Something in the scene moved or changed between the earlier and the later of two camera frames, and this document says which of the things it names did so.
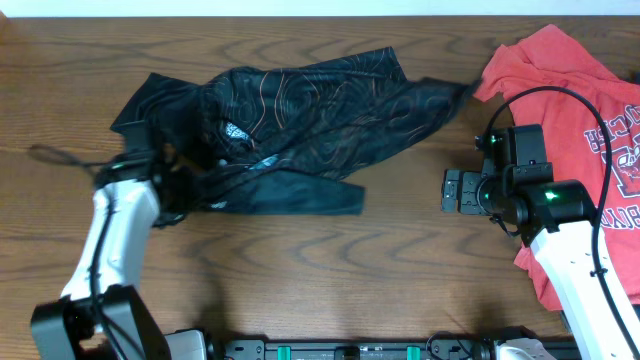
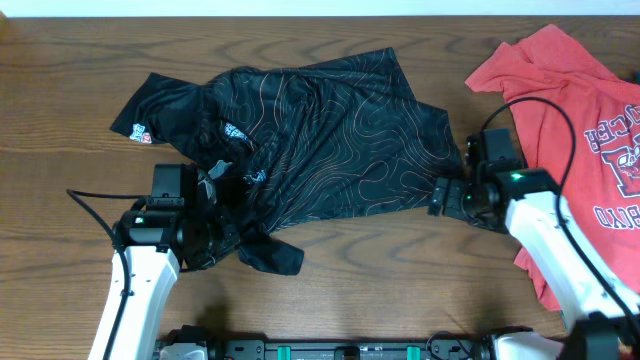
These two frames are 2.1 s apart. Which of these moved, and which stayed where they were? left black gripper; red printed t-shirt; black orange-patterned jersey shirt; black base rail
Moved: black orange-patterned jersey shirt; left black gripper
Stayed: red printed t-shirt; black base rail
